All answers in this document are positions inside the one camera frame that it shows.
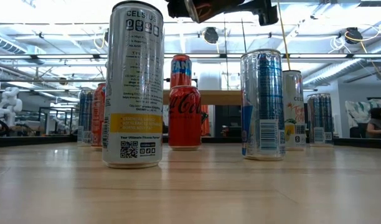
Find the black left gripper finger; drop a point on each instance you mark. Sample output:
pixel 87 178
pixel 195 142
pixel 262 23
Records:
pixel 176 8

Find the red Coca-Cola can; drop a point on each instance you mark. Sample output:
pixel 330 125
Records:
pixel 209 9
pixel 184 124

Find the red Fanta soda can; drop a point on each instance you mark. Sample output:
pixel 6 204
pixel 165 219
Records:
pixel 181 77

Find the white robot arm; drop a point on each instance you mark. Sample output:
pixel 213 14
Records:
pixel 10 104

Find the small white robot arm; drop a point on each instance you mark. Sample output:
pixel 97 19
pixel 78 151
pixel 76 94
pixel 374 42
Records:
pixel 60 124

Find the white Celsius can yellow band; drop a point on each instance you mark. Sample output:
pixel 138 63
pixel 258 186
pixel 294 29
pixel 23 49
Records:
pixel 133 93

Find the silver blue energy drink can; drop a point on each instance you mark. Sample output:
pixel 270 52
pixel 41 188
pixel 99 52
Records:
pixel 262 109
pixel 319 118
pixel 84 118

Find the white Celsius can tropical print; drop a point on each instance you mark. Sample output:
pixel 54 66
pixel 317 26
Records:
pixel 294 109

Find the orange cloth panel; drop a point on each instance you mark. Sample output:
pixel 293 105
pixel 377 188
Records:
pixel 205 121

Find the white teal leaf-print cloth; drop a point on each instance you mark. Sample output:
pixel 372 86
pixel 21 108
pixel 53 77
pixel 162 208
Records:
pixel 360 112

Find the person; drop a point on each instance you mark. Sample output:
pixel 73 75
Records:
pixel 377 124

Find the grey ventilation duct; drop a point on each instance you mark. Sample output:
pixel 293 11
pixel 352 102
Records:
pixel 7 43

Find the black aluminium table frame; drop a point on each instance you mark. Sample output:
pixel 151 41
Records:
pixel 31 140

